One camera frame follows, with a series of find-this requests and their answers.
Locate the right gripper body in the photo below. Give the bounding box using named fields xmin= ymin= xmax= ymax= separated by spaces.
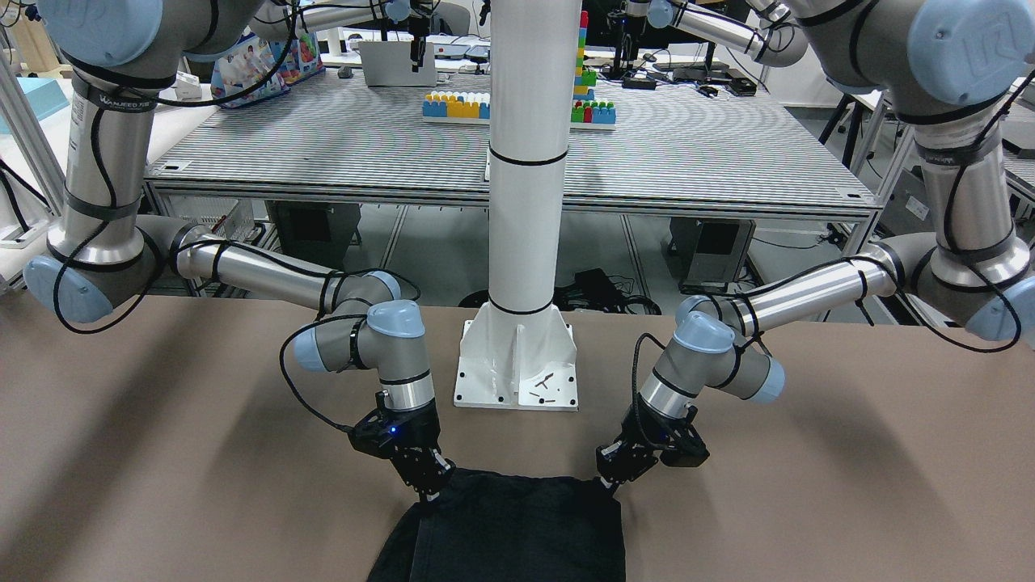
xmin=349 ymin=400 xmax=442 ymax=486

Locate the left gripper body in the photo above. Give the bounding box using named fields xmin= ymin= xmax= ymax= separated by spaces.
xmin=598 ymin=404 xmax=710 ymax=485

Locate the black printed t-shirt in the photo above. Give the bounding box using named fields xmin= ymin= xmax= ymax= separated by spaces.
xmin=367 ymin=468 xmax=626 ymax=581

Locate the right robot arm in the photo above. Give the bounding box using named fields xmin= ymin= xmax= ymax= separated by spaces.
xmin=23 ymin=1 xmax=455 ymax=502

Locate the toy block set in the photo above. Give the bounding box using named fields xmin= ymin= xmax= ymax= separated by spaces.
xmin=421 ymin=1 xmax=617 ymax=135

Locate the open grey laptop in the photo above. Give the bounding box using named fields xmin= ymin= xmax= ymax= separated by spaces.
xmin=357 ymin=41 xmax=437 ymax=87

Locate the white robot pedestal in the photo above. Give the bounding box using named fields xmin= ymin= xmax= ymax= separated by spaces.
xmin=453 ymin=0 xmax=581 ymax=413

